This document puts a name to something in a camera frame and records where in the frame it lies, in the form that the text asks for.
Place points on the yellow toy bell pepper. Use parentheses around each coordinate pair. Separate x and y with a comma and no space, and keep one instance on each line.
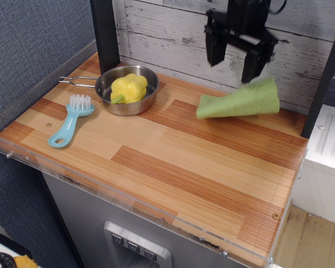
(128,89)

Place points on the steel pan with wire handle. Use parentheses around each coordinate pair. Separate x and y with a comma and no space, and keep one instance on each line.
(103,90)

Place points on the green cloth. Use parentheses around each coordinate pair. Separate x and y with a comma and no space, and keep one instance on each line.
(259,97)

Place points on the light blue dish brush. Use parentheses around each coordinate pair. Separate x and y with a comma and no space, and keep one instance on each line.
(79,105)

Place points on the black frame post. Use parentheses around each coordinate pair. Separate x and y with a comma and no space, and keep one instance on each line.
(105,34)
(320,94)

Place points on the yellow object at corner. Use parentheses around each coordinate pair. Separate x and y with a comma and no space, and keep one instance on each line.
(25,262)

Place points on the silver toy fridge cabinet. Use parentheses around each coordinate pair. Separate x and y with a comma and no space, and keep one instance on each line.
(84,215)

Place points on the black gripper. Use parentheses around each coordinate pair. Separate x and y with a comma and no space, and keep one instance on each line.
(241,18)

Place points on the black right frame post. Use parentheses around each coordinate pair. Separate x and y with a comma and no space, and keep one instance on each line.
(320,94)

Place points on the silver dispenser button panel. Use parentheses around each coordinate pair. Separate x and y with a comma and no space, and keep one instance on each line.
(130,249)

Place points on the white side cabinet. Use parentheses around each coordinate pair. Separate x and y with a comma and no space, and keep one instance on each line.
(314,188)

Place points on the black left frame post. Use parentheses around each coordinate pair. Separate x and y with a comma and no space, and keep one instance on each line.
(105,34)

